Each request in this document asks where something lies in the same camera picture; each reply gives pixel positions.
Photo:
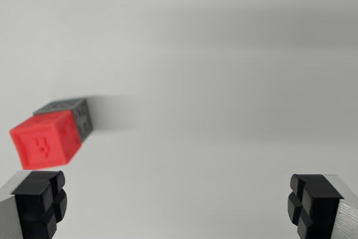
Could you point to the red plastic cube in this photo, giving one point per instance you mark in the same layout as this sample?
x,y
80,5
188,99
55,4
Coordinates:
x,y
42,141

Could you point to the gripper left finger with black rubber pad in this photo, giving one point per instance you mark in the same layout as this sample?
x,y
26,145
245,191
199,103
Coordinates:
x,y
33,202

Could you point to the gripper right finger with black rubber pad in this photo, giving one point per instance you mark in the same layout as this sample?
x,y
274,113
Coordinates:
x,y
319,205

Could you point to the grey plastic cube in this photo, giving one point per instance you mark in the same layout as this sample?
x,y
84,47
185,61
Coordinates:
x,y
84,121

